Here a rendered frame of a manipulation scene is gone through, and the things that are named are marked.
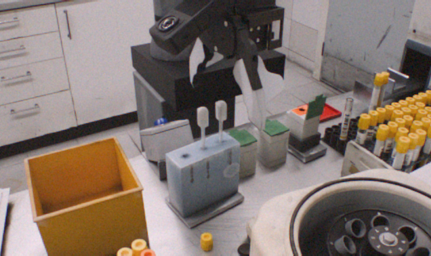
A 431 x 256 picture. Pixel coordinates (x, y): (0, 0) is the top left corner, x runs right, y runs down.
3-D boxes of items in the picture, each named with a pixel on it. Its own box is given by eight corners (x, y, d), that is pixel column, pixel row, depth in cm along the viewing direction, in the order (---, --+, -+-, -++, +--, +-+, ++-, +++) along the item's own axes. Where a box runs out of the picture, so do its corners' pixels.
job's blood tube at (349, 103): (340, 144, 73) (350, 97, 68) (345, 147, 72) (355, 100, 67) (335, 146, 73) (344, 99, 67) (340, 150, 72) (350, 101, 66)
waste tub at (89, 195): (124, 187, 63) (115, 135, 58) (152, 244, 53) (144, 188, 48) (40, 211, 58) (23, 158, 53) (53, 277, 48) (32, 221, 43)
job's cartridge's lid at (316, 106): (326, 91, 66) (328, 92, 65) (320, 113, 69) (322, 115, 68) (309, 96, 64) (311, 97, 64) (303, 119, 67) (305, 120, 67)
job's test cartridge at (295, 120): (299, 131, 75) (303, 102, 72) (316, 143, 72) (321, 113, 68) (283, 137, 73) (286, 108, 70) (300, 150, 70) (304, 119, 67)
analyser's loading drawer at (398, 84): (408, 78, 95) (413, 59, 92) (431, 89, 90) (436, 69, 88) (352, 96, 87) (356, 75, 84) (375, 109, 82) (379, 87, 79)
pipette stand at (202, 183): (217, 178, 65) (217, 126, 60) (244, 201, 61) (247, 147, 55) (165, 202, 60) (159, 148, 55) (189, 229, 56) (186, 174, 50)
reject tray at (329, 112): (320, 102, 88) (320, 99, 88) (341, 115, 83) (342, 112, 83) (297, 110, 85) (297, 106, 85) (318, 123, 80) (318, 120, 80)
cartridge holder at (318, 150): (293, 131, 78) (295, 116, 76) (326, 154, 71) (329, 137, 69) (272, 139, 75) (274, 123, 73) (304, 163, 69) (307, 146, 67)
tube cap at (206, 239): (209, 240, 54) (209, 230, 53) (215, 248, 53) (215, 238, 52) (198, 244, 53) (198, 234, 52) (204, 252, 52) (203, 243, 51)
